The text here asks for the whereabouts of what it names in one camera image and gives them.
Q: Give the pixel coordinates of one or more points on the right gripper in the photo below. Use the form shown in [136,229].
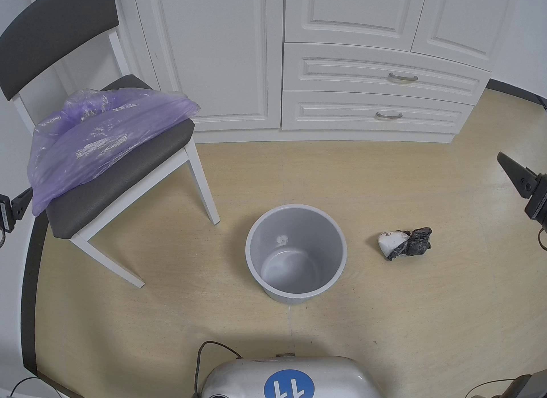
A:
[539,197]

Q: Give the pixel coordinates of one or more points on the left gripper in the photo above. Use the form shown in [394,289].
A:
[5,212]

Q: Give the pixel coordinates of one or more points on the purple plastic bag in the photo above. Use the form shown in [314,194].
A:
[107,131]

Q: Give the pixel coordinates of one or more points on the black plastic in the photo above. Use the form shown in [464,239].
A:
[418,240]

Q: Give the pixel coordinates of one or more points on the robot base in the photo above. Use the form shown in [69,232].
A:
[333,375]

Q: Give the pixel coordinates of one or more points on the pale grey trash bin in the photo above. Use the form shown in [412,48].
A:
[273,233]

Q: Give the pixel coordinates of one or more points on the white chair dark grey cushions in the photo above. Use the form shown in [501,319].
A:
[64,24]

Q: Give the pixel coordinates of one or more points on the white wardrobe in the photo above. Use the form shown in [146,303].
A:
[350,3]

